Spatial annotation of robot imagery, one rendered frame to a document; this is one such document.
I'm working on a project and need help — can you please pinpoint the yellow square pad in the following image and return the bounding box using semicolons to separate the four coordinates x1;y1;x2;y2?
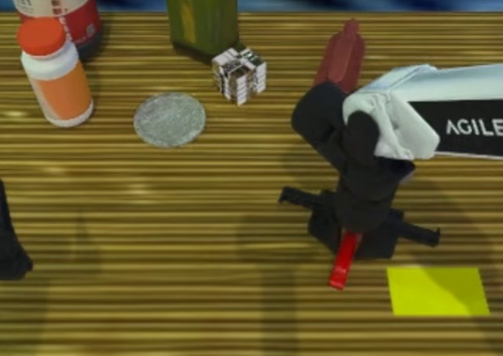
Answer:
386;266;492;317

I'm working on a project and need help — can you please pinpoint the dark red plastic bottle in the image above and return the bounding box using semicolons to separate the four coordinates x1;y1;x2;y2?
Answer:
313;17;367;94

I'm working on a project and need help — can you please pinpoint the mirrored silver cube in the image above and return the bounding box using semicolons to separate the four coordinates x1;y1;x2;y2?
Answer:
211;46;269;106

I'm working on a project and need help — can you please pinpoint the round silver disc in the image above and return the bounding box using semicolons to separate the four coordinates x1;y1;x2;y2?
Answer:
133;92;207;149

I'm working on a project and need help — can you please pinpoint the green rectangular bottle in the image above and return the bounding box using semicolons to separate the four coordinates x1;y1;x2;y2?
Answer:
161;0;240;65

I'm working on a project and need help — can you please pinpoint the white orange-capped pill bottle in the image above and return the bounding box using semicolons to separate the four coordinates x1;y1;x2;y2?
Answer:
16;17;95;129

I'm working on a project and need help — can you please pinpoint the red and white canister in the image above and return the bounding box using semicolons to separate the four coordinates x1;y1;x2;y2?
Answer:
7;0;100;61

